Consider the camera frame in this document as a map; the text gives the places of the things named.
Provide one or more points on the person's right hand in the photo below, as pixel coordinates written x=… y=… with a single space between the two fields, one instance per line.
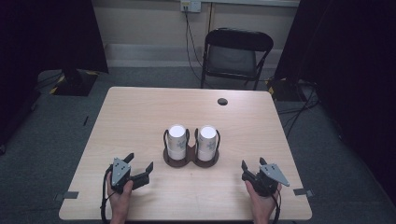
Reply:
x=261 y=203

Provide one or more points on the black curtain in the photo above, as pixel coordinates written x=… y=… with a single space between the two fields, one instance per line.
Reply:
x=348 y=77
x=46 y=46

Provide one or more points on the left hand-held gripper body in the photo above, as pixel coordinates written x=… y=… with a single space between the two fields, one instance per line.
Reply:
x=120 y=174

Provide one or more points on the black table grommet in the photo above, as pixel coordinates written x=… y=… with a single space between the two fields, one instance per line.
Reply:
x=222 y=101

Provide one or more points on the black folding chair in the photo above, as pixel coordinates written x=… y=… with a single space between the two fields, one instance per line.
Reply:
x=233 y=56

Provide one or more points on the grey tape strip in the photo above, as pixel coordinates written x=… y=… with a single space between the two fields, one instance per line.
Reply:
x=302 y=192
x=69 y=195

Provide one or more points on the dark double cup holder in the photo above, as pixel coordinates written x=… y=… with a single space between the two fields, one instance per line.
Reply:
x=190 y=155

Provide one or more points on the white wall socket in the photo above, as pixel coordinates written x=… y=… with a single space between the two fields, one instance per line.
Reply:
x=190 y=5

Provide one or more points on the person's left hand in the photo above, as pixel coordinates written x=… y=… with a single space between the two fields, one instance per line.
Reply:
x=120 y=202

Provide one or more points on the white paper cup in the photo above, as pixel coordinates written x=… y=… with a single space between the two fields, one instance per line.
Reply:
x=177 y=141
x=207 y=142

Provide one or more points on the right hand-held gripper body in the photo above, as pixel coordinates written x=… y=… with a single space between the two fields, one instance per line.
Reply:
x=267 y=180

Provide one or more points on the black stand base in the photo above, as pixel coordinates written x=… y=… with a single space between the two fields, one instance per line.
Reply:
x=74 y=83
x=286 y=90

